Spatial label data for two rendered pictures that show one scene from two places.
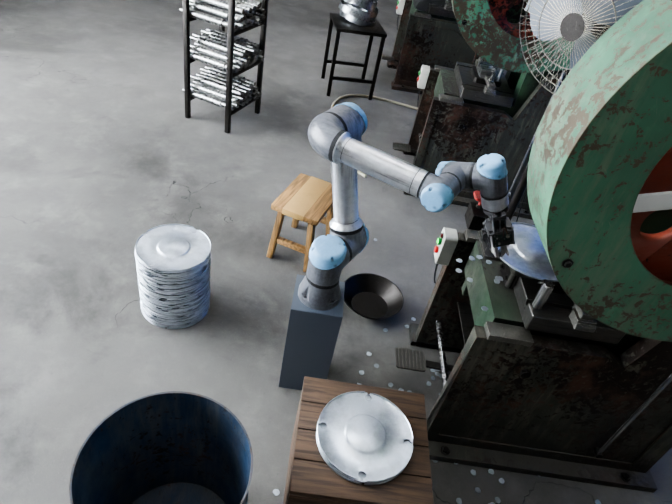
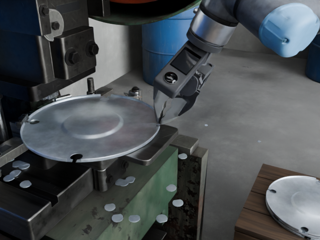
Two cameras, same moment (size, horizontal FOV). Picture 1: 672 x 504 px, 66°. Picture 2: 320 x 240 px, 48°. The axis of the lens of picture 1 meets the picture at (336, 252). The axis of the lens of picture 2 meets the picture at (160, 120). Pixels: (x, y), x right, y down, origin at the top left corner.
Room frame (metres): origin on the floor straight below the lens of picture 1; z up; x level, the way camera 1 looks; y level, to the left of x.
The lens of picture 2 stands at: (1.88, -0.15, 1.14)
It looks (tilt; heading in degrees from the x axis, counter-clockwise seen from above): 28 degrees down; 212
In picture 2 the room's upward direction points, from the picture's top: straight up
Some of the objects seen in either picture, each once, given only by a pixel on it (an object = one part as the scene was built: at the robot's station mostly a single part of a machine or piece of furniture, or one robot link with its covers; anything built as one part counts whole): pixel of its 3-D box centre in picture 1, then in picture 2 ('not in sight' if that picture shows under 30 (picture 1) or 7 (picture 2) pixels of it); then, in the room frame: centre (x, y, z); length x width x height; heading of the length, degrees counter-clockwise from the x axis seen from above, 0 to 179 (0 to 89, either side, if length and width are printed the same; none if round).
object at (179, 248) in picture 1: (173, 246); not in sight; (1.52, 0.64, 0.33); 0.29 x 0.29 x 0.01
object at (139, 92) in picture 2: (542, 294); (135, 104); (1.21, -0.64, 0.75); 0.03 x 0.03 x 0.10; 4
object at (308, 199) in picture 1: (304, 222); not in sight; (2.09, 0.19, 0.16); 0.34 x 0.24 x 0.34; 167
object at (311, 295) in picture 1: (321, 284); not in sight; (1.31, 0.03, 0.50); 0.15 x 0.15 x 0.10
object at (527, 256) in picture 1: (533, 250); (92, 122); (1.38, -0.62, 0.78); 0.29 x 0.29 x 0.01
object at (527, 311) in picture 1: (556, 280); (54, 151); (1.39, -0.75, 0.68); 0.45 x 0.30 x 0.06; 4
